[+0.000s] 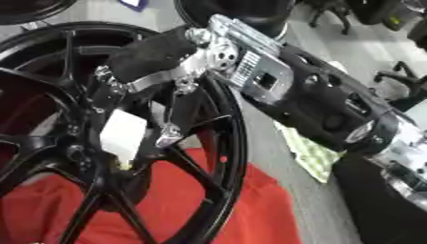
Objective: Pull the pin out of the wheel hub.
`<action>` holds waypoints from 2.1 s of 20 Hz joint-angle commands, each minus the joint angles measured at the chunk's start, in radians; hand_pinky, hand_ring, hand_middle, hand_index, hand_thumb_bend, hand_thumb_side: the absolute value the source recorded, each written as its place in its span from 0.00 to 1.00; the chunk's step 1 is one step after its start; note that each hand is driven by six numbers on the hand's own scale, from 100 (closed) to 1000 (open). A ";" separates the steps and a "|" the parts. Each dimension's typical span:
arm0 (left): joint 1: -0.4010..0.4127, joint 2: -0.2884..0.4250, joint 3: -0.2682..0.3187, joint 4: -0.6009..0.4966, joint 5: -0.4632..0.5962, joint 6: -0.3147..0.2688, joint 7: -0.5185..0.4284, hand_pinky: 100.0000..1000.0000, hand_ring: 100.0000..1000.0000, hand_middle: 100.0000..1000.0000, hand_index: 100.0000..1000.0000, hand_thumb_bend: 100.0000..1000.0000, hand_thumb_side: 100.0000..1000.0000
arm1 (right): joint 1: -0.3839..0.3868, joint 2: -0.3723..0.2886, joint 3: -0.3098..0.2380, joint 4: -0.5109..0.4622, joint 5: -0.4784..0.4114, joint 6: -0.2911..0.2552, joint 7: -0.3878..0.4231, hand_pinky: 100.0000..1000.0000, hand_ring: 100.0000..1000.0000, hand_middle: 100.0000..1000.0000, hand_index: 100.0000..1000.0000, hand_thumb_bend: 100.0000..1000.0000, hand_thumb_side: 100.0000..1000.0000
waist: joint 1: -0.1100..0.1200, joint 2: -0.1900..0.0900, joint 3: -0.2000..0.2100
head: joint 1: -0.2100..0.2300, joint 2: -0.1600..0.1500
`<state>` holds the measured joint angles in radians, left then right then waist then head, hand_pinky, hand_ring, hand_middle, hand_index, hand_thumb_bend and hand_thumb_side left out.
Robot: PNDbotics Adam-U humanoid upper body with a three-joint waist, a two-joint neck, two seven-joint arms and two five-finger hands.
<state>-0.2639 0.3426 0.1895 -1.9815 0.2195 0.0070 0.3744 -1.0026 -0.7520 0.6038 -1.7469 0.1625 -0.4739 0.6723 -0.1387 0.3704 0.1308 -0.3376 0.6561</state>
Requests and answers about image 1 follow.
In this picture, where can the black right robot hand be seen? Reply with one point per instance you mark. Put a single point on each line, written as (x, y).
(150, 55)

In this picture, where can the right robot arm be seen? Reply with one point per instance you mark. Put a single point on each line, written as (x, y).
(322, 105)

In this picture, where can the black spoked wheel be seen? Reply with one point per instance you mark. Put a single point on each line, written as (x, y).
(219, 178)

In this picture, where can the blue and white board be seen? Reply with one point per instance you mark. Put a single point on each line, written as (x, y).
(133, 3)

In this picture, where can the black round tire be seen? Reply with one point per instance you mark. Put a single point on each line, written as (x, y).
(28, 9)
(250, 12)

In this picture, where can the black office chair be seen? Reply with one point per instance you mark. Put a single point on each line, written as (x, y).
(408, 84)
(333, 12)

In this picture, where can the black bag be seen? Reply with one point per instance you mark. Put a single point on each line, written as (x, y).
(378, 11)

